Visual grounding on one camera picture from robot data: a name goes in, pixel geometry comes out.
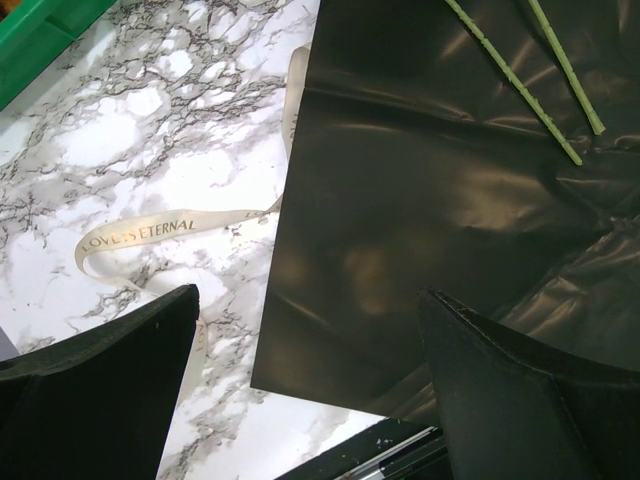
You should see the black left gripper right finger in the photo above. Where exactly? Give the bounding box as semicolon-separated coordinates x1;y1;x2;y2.
418;288;639;479

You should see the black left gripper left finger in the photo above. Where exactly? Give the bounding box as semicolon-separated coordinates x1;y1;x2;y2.
1;285;199;479

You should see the green plastic basket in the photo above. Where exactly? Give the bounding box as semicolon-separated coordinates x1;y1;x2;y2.
1;1;125;112

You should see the black wrapping paper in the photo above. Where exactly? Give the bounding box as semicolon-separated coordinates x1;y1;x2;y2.
251;1;639;422

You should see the light pink flower stem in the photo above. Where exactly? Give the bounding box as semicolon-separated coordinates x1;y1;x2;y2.
445;0;583;166

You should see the white flower stem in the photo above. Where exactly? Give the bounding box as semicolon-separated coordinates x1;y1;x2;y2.
528;0;606;136

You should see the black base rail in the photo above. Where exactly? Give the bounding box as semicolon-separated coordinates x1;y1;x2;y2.
280;419;453;480

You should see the cream ribbon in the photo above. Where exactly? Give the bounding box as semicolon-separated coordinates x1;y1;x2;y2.
74;43;311;403

